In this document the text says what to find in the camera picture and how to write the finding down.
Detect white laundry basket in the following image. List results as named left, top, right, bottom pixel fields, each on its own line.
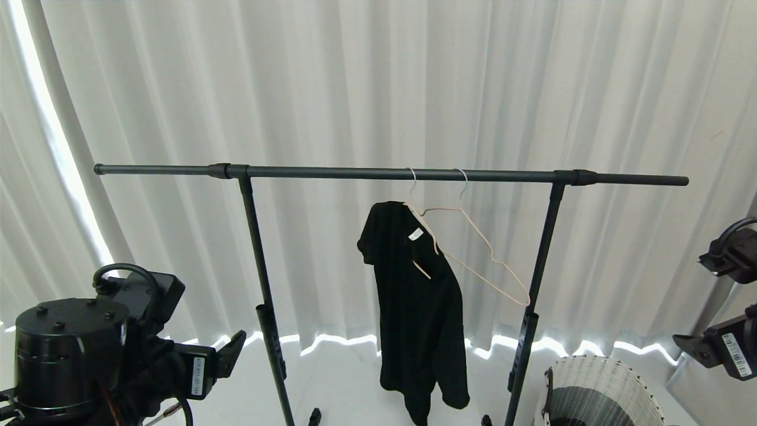
left=535, top=355, right=666, bottom=426

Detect black shorts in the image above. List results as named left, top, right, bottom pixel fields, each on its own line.
left=357, top=201, right=471, bottom=426

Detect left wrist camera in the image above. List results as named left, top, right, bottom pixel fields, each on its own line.
left=109, top=272, right=186, bottom=338

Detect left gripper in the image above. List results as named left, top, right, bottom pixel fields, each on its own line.
left=127, top=330, right=247, bottom=415

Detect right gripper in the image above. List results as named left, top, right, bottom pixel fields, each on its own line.
left=673, top=305, right=757, bottom=380

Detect white curtain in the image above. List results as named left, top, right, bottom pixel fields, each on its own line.
left=0, top=0, right=757, bottom=363

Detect pink clothes hanger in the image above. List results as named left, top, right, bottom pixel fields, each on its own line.
left=421, top=169, right=532, bottom=307
left=404, top=168, right=442, bottom=280

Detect black clothes rack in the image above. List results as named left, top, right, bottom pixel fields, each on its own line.
left=95, top=163, right=690, bottom=426

